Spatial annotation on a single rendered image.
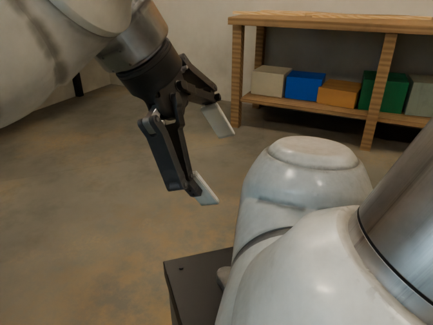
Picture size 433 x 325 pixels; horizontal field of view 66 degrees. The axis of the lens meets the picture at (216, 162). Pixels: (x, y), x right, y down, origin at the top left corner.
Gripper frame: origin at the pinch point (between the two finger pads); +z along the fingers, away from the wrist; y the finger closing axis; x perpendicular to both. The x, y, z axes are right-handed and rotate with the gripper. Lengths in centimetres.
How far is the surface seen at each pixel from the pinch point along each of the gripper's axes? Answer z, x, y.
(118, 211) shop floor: 74, -108, -48
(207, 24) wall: 84, -111, -262
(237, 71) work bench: 95, -71, -184
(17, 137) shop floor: 53, -232, -115
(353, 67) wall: 146, 6, -223
